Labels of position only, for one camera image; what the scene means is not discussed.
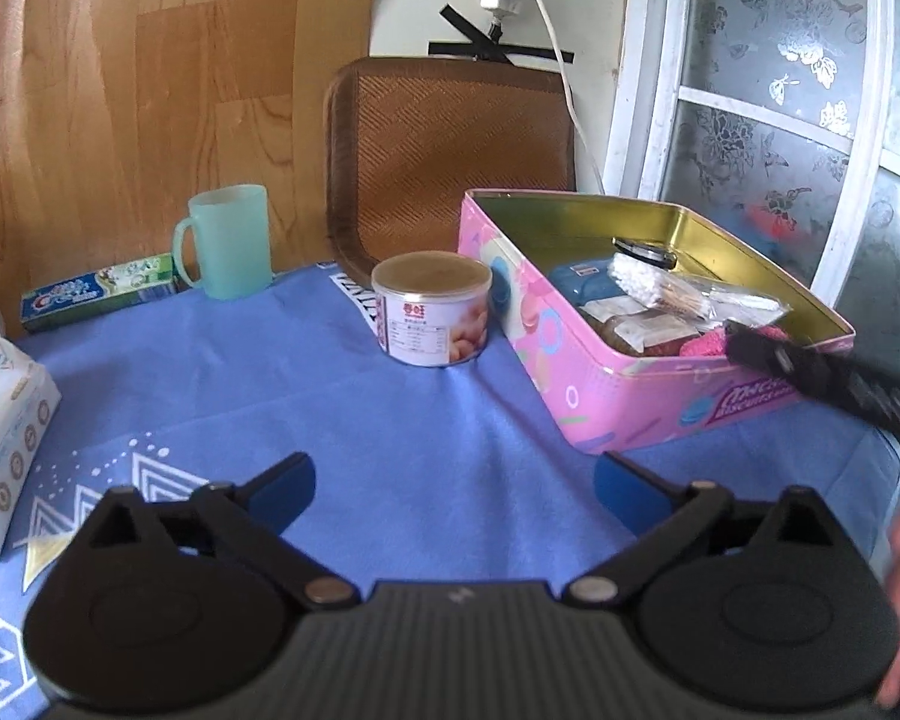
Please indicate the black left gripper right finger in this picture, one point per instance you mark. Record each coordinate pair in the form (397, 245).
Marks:
(670, 523)

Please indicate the cotton swab packet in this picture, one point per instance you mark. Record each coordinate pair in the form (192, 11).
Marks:
(704, 299)

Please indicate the white food can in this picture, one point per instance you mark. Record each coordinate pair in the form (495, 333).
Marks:
(432, 307)

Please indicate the clear snack packet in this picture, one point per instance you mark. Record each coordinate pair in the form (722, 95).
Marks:
(639, 331)

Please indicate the black glossy object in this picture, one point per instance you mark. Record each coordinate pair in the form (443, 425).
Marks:
(651, 254)

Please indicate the white tissue pack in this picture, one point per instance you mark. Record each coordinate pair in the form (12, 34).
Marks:
(28, 401)

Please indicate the pink knitted cloth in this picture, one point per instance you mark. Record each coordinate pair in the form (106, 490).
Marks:
(713, 343)

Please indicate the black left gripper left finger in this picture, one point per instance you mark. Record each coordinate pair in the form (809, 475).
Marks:
(248, 521)

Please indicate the blue plastic case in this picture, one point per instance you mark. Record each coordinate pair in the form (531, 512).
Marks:
(585, 281)

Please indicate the blue patterned tablecloth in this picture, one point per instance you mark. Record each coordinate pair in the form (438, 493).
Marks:
(452, 501)

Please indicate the white framed glass door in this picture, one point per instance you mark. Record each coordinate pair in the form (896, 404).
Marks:
(780, 120)

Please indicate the mint green plastic cup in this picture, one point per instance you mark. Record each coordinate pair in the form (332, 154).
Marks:
(222, 247)

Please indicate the green toothpaste box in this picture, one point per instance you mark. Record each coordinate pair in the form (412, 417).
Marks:
(98, 292)

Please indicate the pink biscuit tin box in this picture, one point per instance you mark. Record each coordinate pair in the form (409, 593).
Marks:
(600, 398)

